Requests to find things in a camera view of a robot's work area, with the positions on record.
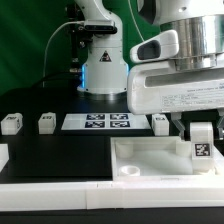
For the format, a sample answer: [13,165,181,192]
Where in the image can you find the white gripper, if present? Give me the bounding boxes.
[127,61,224,140]

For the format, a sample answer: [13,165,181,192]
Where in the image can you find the white square tabletop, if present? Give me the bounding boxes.
[111,137,224,182]

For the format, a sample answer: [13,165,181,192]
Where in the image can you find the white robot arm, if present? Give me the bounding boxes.
[74,0,224,138]

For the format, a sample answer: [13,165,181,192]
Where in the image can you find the white front fence bar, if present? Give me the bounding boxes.
[0,180,224,211]

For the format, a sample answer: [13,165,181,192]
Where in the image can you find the white fence bar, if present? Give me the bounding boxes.
[0,144,9,172]
[0,180,224,211]

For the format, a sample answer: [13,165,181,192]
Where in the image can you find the white marker sheet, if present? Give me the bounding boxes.
[62,113,150,131]

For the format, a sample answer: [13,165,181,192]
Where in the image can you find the white left fence bar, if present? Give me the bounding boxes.
[0,144,9,172]

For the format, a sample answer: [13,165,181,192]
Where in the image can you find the black cables at base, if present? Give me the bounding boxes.
[31,69,83,88]

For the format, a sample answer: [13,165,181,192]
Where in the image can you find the white cable left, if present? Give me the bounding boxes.
[42,20,86,88]

